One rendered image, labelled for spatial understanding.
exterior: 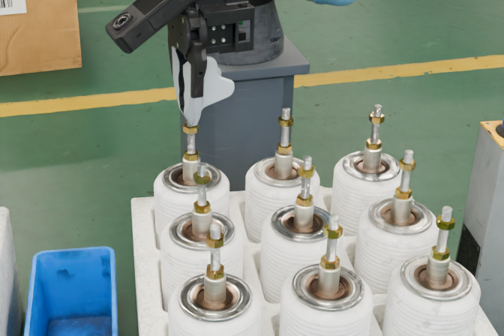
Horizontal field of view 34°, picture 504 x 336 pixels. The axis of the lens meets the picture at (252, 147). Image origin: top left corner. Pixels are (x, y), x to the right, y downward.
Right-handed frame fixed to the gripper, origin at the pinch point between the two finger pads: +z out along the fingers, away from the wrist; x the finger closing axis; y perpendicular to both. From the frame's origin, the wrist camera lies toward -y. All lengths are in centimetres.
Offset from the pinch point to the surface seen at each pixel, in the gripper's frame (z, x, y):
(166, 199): 10.1, -2.4, -3.5
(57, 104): 34, 79, -2
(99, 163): 34, 51, 0
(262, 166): 8.9, -1.0, 10.1
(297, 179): 8.9, -5.7, 12.8
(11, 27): 23, 98, -7
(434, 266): 6.9, -29.3, 16.7
